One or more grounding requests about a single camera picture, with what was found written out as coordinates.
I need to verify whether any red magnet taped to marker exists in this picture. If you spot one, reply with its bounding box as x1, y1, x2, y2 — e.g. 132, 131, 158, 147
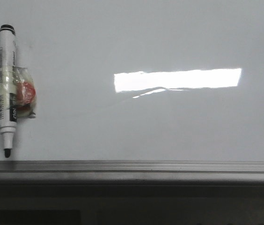
15, 67, 37, 119

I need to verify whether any white black whiteboard marker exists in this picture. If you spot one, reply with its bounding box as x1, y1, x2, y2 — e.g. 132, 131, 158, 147
0, 24, 17, 158

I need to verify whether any white whiteboard with aluminium frame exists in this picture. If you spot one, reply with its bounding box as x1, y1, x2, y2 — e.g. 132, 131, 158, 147
0, 0, 264, 184

